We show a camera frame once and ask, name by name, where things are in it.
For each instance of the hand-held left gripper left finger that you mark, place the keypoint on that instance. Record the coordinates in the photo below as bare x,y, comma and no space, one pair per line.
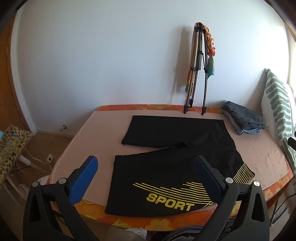
84,178

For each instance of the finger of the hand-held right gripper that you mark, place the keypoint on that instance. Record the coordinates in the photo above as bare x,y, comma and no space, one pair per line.
292,141

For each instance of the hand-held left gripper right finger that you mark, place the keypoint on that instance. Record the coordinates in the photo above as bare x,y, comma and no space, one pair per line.
205,178

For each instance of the black pants with yellow print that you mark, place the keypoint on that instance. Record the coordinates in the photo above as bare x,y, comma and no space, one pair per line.
161,171

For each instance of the green and white patterned pillow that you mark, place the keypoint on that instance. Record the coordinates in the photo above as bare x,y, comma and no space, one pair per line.
277,104

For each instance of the metal door stopper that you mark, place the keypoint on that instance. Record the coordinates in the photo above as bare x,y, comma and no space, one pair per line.
63,128

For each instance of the folded dark grey garment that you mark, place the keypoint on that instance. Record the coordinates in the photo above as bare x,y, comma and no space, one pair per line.
242,115

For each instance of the leopard print cloth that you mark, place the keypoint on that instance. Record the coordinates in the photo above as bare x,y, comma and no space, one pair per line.
11,148

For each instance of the grey metal tripod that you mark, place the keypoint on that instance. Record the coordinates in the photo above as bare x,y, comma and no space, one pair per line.
204,92

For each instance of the wooden door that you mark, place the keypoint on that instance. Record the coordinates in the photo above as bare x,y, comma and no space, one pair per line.
9,92

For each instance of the colourful patterned scarf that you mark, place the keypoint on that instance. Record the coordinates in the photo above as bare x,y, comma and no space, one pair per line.
211,44

